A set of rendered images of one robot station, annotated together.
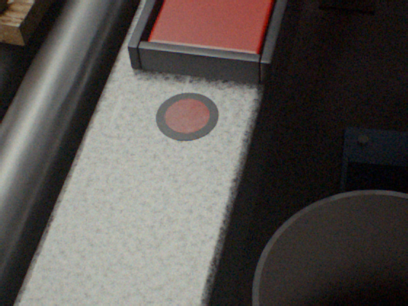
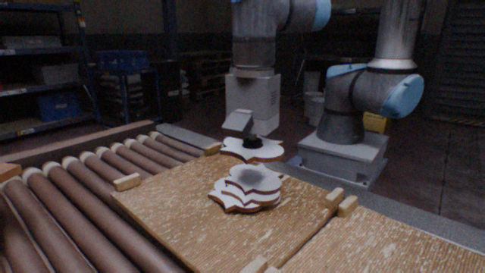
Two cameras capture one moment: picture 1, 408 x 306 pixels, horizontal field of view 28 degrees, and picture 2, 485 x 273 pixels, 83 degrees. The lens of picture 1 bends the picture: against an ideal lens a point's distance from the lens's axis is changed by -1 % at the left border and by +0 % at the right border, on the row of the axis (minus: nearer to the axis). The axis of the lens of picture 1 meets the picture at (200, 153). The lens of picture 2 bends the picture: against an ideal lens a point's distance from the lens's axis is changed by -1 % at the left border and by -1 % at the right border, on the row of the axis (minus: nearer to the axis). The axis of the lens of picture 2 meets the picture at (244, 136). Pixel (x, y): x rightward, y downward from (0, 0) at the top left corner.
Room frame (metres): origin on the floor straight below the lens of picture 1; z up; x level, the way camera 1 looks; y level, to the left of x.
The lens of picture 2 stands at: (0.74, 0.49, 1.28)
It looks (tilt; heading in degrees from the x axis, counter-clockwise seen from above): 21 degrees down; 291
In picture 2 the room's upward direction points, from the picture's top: straight up
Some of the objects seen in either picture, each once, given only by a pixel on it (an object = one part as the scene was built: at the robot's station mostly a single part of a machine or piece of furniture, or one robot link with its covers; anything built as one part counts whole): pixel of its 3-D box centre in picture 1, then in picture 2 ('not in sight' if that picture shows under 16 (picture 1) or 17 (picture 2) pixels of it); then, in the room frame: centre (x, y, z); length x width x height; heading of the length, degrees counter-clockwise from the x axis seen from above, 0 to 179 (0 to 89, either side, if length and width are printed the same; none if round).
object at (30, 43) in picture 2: not in sight; (28, 42); (4.61, -1.94, 1.16); 0.60 x 0.40 x 0.15; 77
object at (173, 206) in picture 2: not in sight; (226, 198); (0.97, 0.00, 0.93); 0.41 x 0.35 x 0.02; 159
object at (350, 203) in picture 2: not in sight; (348, 205); (0.72, -0.03, 0.95); 0.06 x 0.02 x 0.03; 67
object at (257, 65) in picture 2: not in sight; (251, 55); (0.91, 0.00, 1.24); 0.08 x 0.08 x 0.05
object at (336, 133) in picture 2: not in sight; (341, 121); (0.76, -0.41, 1.01); 0.15 x 0.15 x 0.10
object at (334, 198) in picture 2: not in sight; (334, 198); (0.74, -0.05, 0.95); 0.06 x 0.02 x 0.03; 69
